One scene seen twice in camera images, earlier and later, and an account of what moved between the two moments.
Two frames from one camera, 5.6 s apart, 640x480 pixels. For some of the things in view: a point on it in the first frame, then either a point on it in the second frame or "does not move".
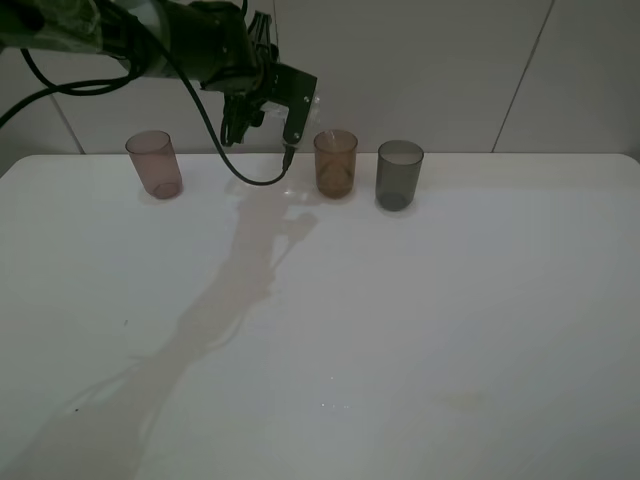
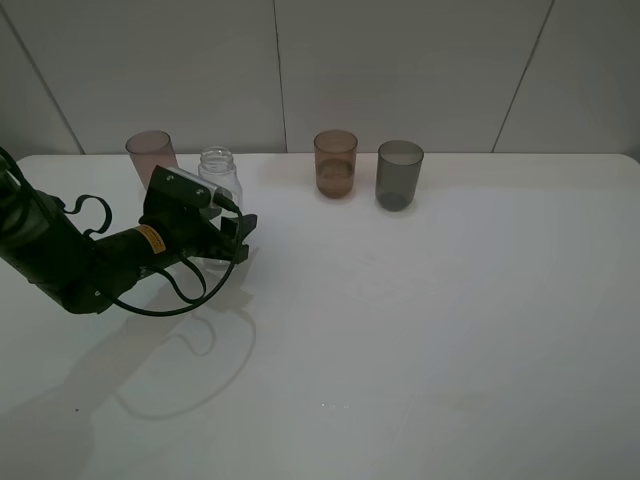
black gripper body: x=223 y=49 → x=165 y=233
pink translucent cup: x=154 y=156 does not move
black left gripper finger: x=242 y=110 → x=231 y=249
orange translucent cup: x=336 y=163 does not move
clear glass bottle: x=276 y=114 → x=217 y=167
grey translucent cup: x=398 y=171 does not move
